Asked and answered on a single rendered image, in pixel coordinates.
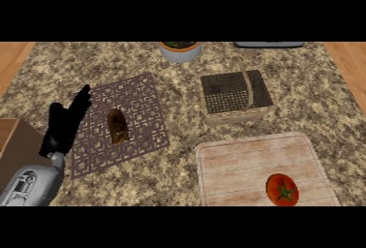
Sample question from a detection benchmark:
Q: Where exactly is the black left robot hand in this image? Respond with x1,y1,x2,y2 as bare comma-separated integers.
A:
37,83,93,160

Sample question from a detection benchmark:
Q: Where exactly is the brown patterned placemat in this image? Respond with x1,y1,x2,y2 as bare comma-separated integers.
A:
65,72,171,180

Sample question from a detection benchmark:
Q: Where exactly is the grey plant pot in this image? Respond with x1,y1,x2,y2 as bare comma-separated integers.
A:
159,41,204,64

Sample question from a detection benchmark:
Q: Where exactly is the dark brown oblong vegetable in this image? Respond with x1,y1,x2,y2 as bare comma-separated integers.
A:
106,108,131,145

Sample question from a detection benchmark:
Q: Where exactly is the red tomato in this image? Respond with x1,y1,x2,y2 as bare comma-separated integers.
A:
264,172,300,207

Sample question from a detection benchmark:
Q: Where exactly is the square wicker basket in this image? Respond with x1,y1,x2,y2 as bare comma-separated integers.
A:
199,69,276,127

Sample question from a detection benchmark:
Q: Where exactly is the pale wooden cutting board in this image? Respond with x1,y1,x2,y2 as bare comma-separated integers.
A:
195,131,342,207

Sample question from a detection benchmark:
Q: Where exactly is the brown wooden box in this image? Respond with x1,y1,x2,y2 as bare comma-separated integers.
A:
0,117,47,195

